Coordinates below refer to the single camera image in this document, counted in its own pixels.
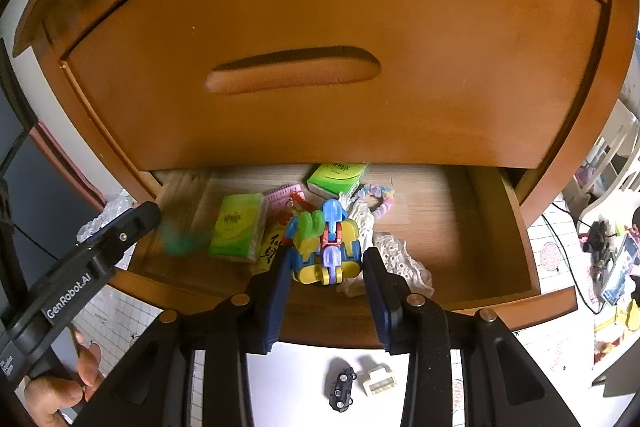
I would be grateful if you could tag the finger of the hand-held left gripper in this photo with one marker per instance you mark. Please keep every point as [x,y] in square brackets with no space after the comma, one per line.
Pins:
[125,234]

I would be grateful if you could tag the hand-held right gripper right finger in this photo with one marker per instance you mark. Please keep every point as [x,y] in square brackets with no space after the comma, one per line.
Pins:
[377,302]

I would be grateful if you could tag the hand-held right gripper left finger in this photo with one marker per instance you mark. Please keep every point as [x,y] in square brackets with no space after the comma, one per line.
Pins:
[277,302]

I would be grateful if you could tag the white lace cloth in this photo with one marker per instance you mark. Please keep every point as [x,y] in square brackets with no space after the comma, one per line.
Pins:
[362,219]
[402,262]

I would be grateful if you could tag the yellow orange snack packet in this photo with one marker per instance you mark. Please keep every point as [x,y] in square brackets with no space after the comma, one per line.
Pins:
[272,249]

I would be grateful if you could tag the colourful toy robot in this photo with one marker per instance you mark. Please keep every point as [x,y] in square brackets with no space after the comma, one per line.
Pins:
[325,242]

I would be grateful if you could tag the cream plastic toy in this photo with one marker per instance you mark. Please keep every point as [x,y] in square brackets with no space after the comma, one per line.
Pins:
[378,379]

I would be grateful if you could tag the white tray with green rim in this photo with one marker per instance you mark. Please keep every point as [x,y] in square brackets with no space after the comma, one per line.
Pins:
[300,382]

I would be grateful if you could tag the green tissue pack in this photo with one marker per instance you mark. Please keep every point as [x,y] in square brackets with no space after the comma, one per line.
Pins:
[337,177]
[237,227]

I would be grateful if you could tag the black toy car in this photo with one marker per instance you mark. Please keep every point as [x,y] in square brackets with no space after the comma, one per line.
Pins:
[341,382]

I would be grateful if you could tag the wooden drawer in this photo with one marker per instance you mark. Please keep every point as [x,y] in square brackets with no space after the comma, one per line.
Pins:
[450,217]
[400,32]

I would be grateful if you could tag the person's left hand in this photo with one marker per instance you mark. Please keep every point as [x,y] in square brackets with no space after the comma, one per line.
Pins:
[85,367]

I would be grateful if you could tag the clear plastic bag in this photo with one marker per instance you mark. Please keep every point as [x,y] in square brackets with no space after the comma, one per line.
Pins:
[107,214]

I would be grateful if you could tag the dark panel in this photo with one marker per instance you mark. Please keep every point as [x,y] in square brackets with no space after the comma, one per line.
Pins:
[45,207]

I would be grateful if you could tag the pink spiral notebook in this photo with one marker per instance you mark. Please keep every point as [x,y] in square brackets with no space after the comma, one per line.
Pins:
[282,194]

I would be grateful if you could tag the checked blanket with pink dots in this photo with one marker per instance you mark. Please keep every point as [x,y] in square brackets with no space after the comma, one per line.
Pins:
[545,337]

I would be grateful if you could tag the black tangled object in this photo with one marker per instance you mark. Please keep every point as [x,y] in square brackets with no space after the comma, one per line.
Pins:
[597,237]

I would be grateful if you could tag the blue box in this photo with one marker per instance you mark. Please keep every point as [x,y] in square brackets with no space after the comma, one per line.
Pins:
[622,267]

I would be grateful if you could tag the yellow toy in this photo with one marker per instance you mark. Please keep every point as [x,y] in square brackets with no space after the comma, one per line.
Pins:
[625,307]

